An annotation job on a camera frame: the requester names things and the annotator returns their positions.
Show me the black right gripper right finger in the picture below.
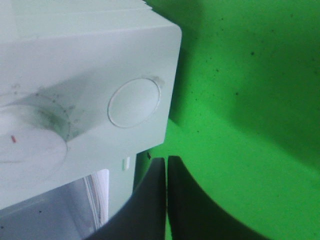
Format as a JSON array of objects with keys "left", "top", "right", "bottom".
[{"left": 167, "top": 156, "right": 266, "bottom": 240}]

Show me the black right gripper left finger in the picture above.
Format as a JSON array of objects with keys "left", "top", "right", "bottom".
[{"left": 87, "top": 157, "right": 167, "bottom": 240}]

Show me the round white door-release button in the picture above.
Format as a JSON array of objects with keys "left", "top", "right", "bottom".
[{"left": 107, "top": 78, "right": 161, "bottom": 128}]

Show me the green table mat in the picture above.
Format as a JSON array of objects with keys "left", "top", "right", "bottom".
[{"left": 134, "top": 0, "right": 320, "bottom": 240}]

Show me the white lower dial knob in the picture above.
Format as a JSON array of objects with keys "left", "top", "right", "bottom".
[{"left": 0, "top": 105, "right": 69, "bottom": 188}]

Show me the white microwave oven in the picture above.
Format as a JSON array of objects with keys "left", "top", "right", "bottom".
[{"left": 0, "top": 0, "right": 183, "bottom": 240}]

